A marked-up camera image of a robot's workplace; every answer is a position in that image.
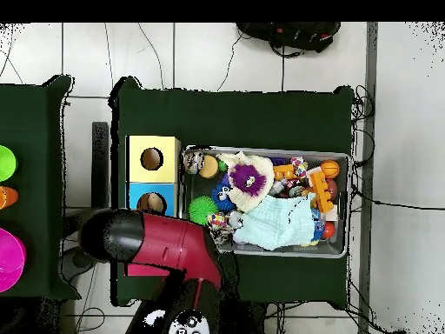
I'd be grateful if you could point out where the green spiky rubber ball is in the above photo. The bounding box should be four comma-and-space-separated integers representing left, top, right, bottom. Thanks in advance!
188, 195, 219, 226

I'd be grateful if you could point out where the mint green waffle cloth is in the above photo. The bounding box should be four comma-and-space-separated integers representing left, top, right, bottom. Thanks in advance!
231, 194, 316, 251

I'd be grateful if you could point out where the wooden box with three holes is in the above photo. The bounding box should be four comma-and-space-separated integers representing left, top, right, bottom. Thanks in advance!
123, 135, 183, 277

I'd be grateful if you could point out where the blue spiky toy with eyes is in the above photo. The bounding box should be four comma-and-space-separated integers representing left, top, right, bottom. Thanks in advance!
210, 182, 237, 214

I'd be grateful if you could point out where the purple spiky monster toy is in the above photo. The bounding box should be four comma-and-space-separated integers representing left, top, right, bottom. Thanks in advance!
229, 164, 268, 197

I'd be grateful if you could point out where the cream knitted cloth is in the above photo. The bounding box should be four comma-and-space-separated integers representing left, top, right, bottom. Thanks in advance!
216, 150, 276, 214

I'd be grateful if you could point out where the short orange building block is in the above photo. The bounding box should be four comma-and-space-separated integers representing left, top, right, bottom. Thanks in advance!
272, 164, 296, 182

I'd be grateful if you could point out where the dark green table cloth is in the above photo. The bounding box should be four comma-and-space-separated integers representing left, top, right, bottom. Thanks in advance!
109, 76, 355, 307
0, 75, 81, 301

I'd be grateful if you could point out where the long orange building block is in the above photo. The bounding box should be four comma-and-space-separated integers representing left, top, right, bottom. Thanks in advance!
308, 171, 335, 214

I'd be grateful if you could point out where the small orange basketball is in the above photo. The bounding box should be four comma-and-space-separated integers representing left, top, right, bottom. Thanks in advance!
319, 159, 341, 179

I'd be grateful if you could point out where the black upright panel on stand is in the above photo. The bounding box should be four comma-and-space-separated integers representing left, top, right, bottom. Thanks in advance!
61, 121, 111, 283

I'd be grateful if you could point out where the black backpack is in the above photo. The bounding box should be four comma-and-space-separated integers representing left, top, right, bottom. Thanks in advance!
236, 22, 342, 57

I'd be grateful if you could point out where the orange plastic cone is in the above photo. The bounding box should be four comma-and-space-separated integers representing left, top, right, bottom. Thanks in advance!
0, 185, 19, 210

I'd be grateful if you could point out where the green plastic cup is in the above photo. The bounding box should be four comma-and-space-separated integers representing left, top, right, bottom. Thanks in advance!
0, 144, 17, 183

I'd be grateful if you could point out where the magenta plastic bowl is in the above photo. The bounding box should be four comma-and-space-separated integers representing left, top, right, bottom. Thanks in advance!
0, 227, 27, 293

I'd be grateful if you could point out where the shallow wire mesh bin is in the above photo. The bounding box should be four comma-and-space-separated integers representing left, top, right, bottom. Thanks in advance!
176, 145, 351, 259

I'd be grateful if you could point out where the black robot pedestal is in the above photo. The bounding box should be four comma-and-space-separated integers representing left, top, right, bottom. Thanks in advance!
222, 300, 269, 334

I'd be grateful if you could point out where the black cable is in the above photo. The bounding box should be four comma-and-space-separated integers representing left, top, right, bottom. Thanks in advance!
349, 184, 445, 212

